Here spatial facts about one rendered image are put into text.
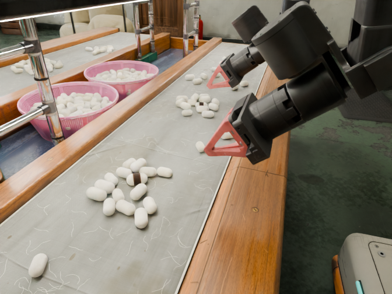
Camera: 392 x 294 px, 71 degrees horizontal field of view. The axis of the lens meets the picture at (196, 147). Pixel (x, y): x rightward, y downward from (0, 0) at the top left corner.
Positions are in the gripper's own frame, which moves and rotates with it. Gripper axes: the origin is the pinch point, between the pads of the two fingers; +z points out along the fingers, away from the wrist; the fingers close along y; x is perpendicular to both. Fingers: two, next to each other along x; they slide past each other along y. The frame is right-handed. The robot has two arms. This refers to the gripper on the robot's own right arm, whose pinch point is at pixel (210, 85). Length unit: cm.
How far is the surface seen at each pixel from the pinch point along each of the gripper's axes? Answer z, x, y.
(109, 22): 165, -102, -239
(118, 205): 5.1, 2.3, 45.2
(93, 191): 9.3, -1.6, 44.0
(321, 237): 14, 96, -33
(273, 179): -12.9, 17.2, 30.2
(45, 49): 69, -52, -30
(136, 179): 5.5, 2.0, 38.3
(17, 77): 59, -41, 0
